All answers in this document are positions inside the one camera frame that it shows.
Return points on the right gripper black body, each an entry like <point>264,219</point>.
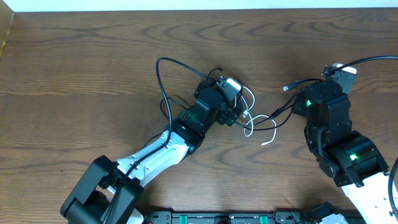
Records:
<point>298,106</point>

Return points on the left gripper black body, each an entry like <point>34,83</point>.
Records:
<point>227,116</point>

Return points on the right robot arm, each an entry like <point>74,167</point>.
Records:
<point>351,159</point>

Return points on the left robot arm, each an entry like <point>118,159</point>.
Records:
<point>109,191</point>

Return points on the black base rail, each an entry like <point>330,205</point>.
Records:
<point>279,216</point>

